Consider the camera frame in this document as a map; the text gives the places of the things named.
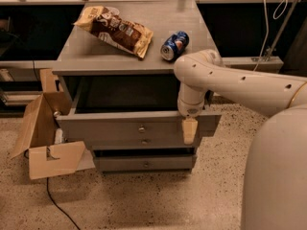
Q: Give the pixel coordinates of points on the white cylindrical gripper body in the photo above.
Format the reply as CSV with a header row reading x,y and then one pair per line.
x,y
191,107

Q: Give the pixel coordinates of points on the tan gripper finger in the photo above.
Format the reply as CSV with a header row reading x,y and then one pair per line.
x,y
189,128

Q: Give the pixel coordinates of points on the grey top drawer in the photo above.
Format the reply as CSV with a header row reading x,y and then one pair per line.
x,y
111,108

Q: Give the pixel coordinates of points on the grey drawer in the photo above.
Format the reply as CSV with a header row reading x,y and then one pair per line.
x,y
143,163
111,108
143,143

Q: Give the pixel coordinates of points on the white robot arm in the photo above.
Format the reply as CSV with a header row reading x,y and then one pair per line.
x,y
275,183

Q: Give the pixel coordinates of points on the grey bottom drawer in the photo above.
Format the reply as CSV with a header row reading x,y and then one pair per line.
x,y
143,163

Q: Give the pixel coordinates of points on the grey drawer cabinet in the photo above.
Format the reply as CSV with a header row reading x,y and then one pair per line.
x,y
85,55

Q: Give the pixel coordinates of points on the grey middle drawer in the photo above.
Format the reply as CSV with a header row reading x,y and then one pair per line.
x,y
143,143

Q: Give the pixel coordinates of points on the open cardboard box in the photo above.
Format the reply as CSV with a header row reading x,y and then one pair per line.
x,y
37,134

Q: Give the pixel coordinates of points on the blue soda can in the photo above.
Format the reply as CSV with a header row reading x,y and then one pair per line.
x,y
174,46

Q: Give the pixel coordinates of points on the brown chip bag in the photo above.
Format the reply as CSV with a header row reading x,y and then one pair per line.
x,y
106,24

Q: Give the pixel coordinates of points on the cans inside cardboard box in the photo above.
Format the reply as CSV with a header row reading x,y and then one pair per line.
x,y
59,138

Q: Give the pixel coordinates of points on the metal stand pole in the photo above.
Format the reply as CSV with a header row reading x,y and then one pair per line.
x,y
268,55

